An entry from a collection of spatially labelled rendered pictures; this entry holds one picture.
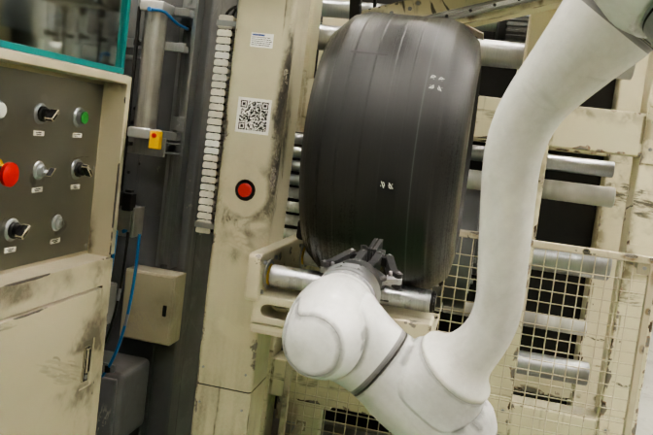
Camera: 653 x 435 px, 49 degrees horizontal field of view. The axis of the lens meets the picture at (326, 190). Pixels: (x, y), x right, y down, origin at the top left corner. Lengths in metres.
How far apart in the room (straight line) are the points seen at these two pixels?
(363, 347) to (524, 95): 0.34
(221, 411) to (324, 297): 0.85
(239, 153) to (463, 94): 0.51
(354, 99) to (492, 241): 0.57
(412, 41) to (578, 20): 0.67
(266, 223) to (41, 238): 0.45
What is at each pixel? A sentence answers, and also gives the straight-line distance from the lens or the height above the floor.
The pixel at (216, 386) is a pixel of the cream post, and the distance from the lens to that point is 1.65.
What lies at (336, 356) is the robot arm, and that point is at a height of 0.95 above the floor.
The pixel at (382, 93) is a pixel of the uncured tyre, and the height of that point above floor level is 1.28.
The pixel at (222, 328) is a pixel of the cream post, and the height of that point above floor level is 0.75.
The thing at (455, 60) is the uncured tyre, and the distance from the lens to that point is 1.34.
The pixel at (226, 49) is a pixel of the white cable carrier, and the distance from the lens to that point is 1.58.
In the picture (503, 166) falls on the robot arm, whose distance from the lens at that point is 0.76.
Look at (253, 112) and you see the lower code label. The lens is 1.54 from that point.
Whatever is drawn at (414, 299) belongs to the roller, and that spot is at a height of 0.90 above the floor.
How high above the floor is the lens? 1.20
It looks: 4 degrees down
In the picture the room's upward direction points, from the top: 7 degrees clockwise
